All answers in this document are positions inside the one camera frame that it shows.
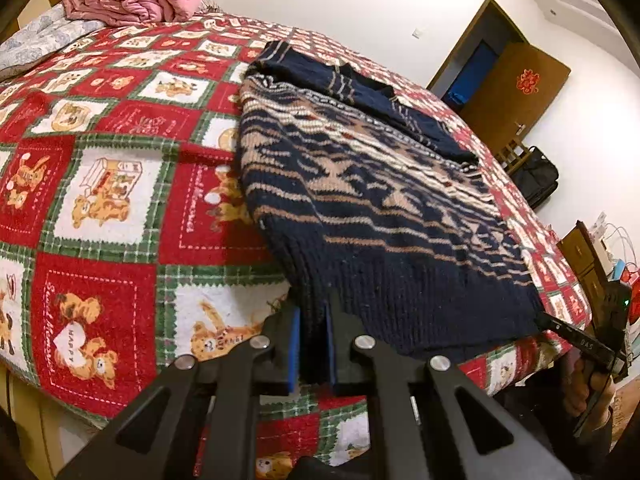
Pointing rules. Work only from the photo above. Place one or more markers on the folded pink quilt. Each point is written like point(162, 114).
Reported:
point(130, 0)

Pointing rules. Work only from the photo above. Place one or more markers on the cream bed side rail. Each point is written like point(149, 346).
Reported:
point(40, 425)

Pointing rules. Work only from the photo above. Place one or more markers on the brown wooden door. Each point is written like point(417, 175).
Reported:
point(505, 105)

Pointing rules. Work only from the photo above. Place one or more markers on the person's right hand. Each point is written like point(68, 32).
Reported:
point(576, 385)

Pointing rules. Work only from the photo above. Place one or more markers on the dark wooden door frame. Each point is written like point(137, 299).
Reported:
point(461, 45)

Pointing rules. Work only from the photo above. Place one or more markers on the brown wooden cabinet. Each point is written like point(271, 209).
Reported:
point(582, 265)

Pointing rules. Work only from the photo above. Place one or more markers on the red paper door decoration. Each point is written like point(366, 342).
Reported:
point(526, 80)

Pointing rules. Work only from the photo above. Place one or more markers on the blue-grey floral pillow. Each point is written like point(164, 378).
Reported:
point(35, 40)

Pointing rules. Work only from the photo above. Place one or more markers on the striped pillow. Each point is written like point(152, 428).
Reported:
point(207, 8)

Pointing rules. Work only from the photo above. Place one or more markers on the wooden chair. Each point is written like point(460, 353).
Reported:
point(510, 155)

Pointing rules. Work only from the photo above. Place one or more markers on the red bear-print bed blanket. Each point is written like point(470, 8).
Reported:
point(125, 120)

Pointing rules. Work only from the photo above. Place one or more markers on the black bag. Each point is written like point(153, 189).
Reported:
point(537, 175)

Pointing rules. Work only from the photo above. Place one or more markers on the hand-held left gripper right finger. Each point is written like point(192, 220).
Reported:
point(329, 355)

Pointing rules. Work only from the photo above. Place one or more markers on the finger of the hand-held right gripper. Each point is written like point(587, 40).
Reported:
point(580, 338)

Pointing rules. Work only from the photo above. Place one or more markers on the navy patterned knit sweater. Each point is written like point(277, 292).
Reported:
point(400, 240)

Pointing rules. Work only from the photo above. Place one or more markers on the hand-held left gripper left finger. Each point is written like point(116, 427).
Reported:
point(296, 355)

